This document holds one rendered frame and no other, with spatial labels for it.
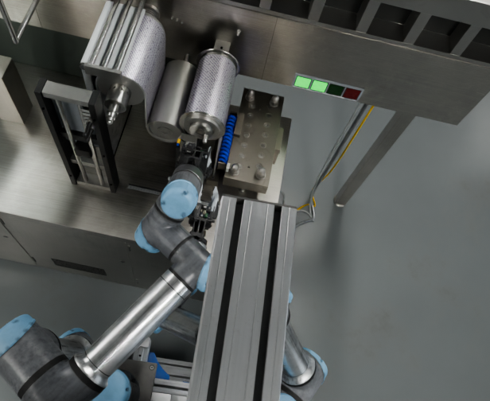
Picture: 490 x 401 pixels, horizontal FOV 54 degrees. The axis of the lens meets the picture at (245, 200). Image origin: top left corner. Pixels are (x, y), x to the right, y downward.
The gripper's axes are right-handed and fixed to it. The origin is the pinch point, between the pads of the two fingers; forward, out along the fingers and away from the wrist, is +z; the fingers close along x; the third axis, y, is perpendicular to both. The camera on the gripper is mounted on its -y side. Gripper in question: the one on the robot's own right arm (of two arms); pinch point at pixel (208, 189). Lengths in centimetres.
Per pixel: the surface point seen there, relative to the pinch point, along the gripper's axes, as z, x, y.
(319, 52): 45, -26, 25
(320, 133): 109, -57, -109
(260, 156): 21.0, -15.5, -6.7
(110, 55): 16, 33, 36
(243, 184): 9.0, -11.3, -8.2
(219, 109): 17.5, 1.7, 20.8
